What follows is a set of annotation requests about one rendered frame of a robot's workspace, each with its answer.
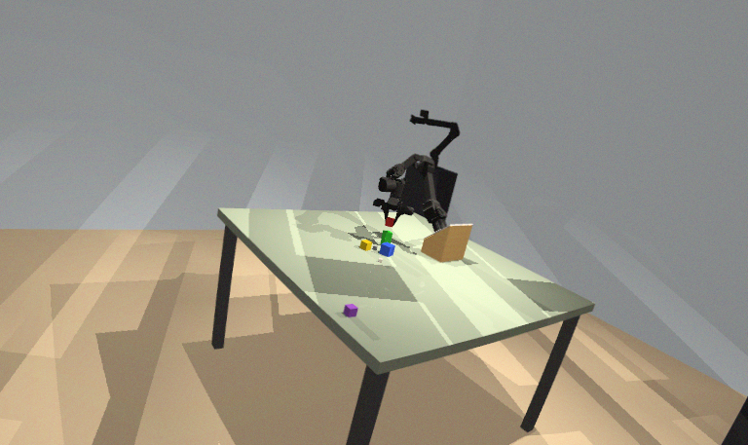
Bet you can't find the blue block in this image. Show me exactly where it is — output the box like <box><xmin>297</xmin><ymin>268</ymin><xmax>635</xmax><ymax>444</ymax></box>
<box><xmin>379</xmin><ymin>242</ymin><xmax>395</xmax><ymax>257</ymax></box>

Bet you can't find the small purple block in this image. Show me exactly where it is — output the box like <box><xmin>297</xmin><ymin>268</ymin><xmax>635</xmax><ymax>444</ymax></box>
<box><xmin>343</xmin><ymin>304</ymin><xmax>357</xmax><ymax>317</ymax></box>

